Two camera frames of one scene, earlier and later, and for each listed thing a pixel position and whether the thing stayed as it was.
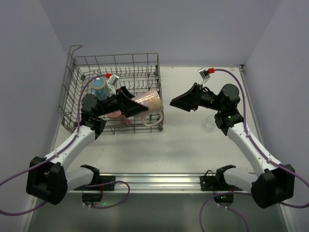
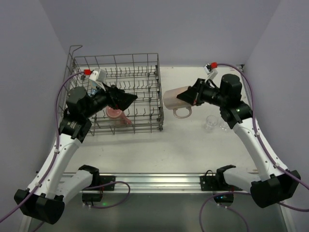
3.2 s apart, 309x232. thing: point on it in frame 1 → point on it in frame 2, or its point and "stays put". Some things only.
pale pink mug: (152, 100) → (172, 102)
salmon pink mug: (118, 117) stays put
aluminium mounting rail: (188, 182) stays put
